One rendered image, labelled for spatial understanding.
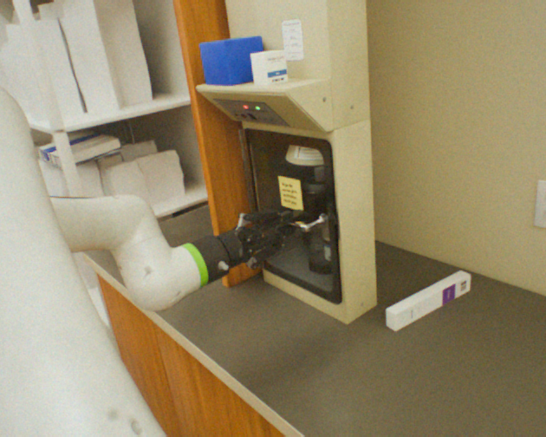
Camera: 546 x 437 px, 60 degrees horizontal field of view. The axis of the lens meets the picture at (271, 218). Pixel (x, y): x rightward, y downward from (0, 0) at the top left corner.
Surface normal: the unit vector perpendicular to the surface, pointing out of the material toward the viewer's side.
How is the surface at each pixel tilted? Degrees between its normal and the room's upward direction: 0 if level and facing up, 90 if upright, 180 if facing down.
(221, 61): 90
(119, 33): 89
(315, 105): 90
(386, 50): 90
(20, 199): 50
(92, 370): 44
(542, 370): 0
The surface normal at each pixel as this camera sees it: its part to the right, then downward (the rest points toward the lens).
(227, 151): 0.63, 0.23
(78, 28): 0.34, 0.22
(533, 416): -0.11, -0.92
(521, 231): -0.77, 0.33
